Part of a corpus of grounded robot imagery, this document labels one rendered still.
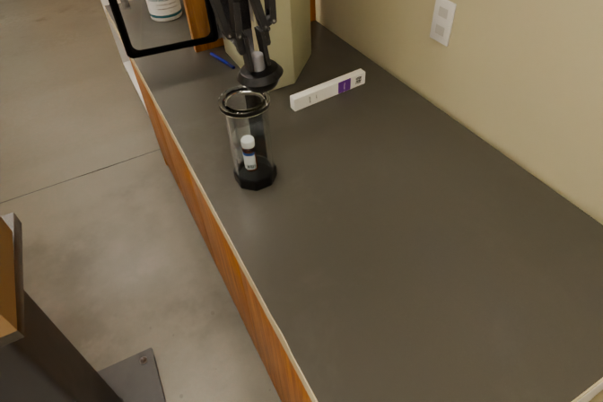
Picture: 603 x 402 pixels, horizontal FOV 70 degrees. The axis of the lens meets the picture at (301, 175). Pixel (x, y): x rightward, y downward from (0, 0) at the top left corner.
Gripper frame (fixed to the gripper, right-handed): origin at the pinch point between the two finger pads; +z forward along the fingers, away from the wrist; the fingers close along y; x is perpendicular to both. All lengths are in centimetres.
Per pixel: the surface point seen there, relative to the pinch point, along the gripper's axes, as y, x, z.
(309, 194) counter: 2.9, -8.4, 34.5
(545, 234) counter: 39, -43, 38
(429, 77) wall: 55, 12, 34
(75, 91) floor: -61, 253, 119
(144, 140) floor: -30, 168, 123
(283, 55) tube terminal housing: 19.8, 36.1, 24.3
